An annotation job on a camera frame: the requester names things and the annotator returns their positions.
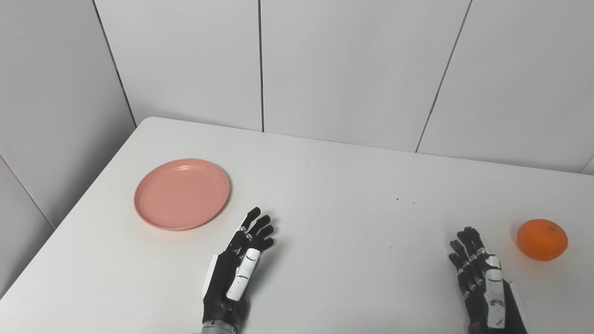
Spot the orange fruit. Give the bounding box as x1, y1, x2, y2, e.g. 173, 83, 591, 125
517, 218, 569, 262

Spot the pink round plate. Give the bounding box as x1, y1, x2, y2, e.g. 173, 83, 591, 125
134, 158, 231, 231

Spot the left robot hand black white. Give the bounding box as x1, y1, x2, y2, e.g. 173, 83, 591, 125
201, 207, 275, 329

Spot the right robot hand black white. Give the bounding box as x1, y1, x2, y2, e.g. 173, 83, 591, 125
448, 226, 528, 334

